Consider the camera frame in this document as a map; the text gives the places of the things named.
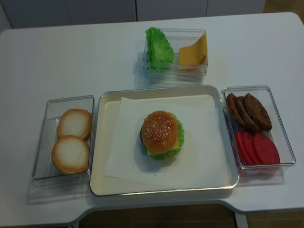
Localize sesame top bun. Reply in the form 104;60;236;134
142;111;178;155

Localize green lettuce leaf on burger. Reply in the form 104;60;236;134
147;113;185;161

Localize yellow cheese slice on burger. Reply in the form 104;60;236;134
147;139;184;156

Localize green lettuce leaves in container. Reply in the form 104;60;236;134
145;27;174;70

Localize clear lettuce and cheese container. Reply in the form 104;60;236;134
143;28;208;85

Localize yellow cheese slices in container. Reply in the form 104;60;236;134
178;33;208;71

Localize brown burger patty on burger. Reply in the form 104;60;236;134
140;128;144;145

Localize white serving tray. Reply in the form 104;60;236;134
90;85;239;196

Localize white paper sheet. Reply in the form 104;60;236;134
104;95;223;188

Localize upper bun half in container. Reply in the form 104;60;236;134
57;109;92;141

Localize bun half in container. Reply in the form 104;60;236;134
57;109;92;141
51;135;90;174

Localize left brown patty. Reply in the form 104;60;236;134
226;93;247;130

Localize lower bun half in container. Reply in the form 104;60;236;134
51;135;90;174

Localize middle brown patty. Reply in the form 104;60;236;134
235;96;262;132

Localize left red tomato slice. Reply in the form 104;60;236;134
235;131;253;165

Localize red tomato slice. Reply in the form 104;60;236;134
235;131;253;165
253;133;280;165
242;132;262;165

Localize clear bun container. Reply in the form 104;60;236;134
27;95;96;205

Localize middle red tomato slice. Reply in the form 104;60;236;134
242;132;262;165

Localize right brown patty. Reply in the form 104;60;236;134
244;93;272;132

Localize clear patty and tomato container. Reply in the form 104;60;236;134
221;85;296;185

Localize right red tomato slice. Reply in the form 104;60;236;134
253;133;280;165

